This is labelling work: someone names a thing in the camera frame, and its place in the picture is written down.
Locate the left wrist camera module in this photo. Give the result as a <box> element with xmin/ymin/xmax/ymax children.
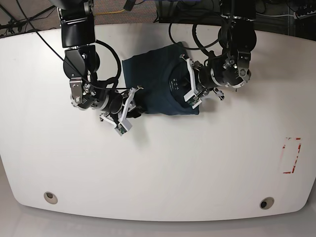
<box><xmin>184</xmin><ymin>90</ymin><xmax>202</xmax><ymax>109</ymax></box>

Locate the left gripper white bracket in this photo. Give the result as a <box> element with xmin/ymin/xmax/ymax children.
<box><xmin>179</xmin><ymin>53</ymin><xmax>226</xmax><ymax>102</ymax></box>

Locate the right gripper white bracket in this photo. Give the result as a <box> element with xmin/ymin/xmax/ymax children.
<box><xmin>98</xmin><ymin>85</ymin><xmax>144</xmax><ymax>123</ymax></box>

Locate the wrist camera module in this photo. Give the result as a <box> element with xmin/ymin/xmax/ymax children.
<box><xmin>184</xmin><ymin>90</ymin><xmax>202</xmax><ymax>109</ymax></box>
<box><xmin>115</xmin><ymin>119</ymin><xmax>132</xmax><ymax>136</ymax></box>

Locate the table cable grommet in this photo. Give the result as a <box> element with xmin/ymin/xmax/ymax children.
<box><xmin>260</xmin><ymin>197</ymin><xmax>275</xmax><ymax>210</ymax></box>
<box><xmin>43</xmin><ymin>192</ymin><xmax>58</xmax><ymax>204</ymax></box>

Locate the white power strip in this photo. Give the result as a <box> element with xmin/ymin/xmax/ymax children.
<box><xmin>295</xmin><ymin>3</ymin><xmax>316</xmax><ymax>19</ymax></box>

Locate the dark teal T-shirt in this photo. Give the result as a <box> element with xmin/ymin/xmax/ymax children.
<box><xmin>122</xmin><ymin>43</ymin><xmax>199</xmax><ymax>116</ymax></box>

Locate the yellow cable on floor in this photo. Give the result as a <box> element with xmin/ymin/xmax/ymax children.
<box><xmin>95</xmin><ymin>7</ymin><xmax>126</xmax><ymax>16</ymax></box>

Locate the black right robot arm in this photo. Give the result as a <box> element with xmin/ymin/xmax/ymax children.
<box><xmin>51</xmin><ymin>0</ymin><xmax>142</xmax><ymax>124</ymax></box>

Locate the right table cable grommet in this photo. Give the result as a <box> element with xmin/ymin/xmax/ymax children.
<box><xmin>260</xmin><ymin>197</ymin><xmax>275</xmax><ymax>210</ymax></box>

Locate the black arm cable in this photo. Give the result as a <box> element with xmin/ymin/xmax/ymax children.
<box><xmin>91</xmin><ymin>40</ymin><xmax>123</xmax><ymax>89</ymax></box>
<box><xmin>168</xmin><ymin>9</ymin><xmax>233</xmax><ymax>51</ymax></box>

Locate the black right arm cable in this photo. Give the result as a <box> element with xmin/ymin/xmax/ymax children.
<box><xmin>91</xmin><ymin>40</ymin><xmax>123</xmax><ymax>89</ymax></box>

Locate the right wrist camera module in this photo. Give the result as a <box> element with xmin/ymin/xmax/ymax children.
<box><xmin>115</xmin><ymin>119</ymin><xmax>132</xmax><ymax>136</ymax></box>

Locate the red tape rectangle marking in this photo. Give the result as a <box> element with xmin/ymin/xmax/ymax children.
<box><xmin>280</xmin><ymin>137</ymin><xmax>302</xmax><ymax>174</ymax></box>

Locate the left table cable grommet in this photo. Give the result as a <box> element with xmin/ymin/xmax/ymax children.
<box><xmin>43</xmin><ymin>192</ymin><xmax>58</xmax><ymax>204</ymax></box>

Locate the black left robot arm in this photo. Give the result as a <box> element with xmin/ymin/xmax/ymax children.
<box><xmin>184</xmin><ymin>0</ymin><xmax>257</xmax><ymax>108</ymax></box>

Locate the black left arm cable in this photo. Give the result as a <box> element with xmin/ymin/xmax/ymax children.
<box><xmin>168</xmin><ymin>9</ymin><xmax>233</xmax><ymax>51</ymax></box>

